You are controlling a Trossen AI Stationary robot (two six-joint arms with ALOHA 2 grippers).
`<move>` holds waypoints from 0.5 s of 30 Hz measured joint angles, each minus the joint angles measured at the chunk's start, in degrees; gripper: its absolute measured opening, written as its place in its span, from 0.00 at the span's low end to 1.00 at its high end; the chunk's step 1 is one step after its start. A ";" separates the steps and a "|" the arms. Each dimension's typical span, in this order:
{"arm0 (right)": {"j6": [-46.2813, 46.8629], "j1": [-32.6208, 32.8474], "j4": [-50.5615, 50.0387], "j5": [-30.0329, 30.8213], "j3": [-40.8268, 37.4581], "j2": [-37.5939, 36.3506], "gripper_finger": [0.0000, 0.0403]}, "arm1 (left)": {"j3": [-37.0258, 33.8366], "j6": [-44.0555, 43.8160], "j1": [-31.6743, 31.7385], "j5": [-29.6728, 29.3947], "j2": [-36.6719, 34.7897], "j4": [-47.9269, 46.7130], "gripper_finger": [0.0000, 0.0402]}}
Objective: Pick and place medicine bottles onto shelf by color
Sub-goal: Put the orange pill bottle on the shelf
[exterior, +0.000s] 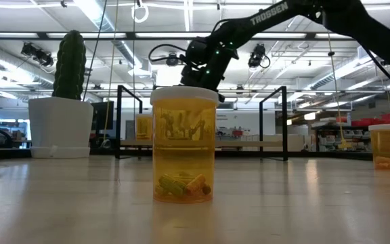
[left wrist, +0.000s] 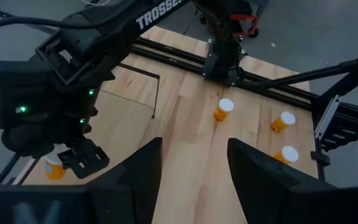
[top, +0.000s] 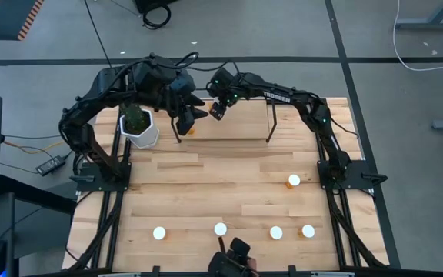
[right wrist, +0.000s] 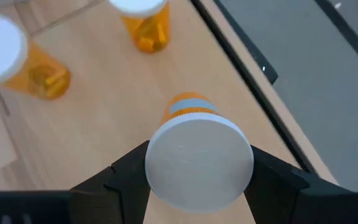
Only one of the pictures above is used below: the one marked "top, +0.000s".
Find wooden shelf black metal frame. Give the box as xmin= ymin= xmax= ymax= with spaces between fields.
xmin=170 ymin=95 xmax=278 ymax=144

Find black power adapter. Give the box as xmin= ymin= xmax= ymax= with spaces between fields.
xmin=35 ymin=154 xmax=67 ymax=177

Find dark mat hazard-striped edges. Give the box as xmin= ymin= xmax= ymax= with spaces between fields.
xmin=0 ymin=0 xmax=45 ymax=53

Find orange floor cable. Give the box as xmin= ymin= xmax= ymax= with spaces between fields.
xmin=2 ymin=139 xmax=67 ymax=155

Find coiled black cable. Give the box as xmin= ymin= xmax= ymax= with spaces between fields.
xmin=142 ymin=2 xmax=172 ymax=31

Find white plant pot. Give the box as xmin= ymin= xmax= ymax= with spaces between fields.
xmin=119 ymin=108 xmax=160 ymax=150

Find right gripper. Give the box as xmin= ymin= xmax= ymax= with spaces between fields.
xmin=209 ymin=91 xmax=233 ymax=121

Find black box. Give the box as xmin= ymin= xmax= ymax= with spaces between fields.
xmin=133 ymin=0 xmax=180 ymax=15

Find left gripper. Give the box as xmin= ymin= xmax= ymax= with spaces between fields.
xmin=169 ymin=75 xmax=209 ymax=136

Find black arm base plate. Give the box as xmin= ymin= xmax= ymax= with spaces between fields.
xmin=317 ymin=159 xmax=388 ymax=192
xmin=69 ymin=161 xmax=132 ymax=192

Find long black floor cable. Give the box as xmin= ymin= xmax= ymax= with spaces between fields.
xmin=83 ymin=0 xmax=112 ymax=68

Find grey desk leg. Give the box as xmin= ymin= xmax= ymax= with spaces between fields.
xmin=395 ymin=0 xmax=443 ymax=31

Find black handheld device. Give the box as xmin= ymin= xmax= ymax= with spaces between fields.
xmin=208 ymin=237 xmax=259 ymax=277

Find white floor cable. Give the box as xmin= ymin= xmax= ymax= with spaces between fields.
xmin=392 ymin=0 xmax=443 ymax=72

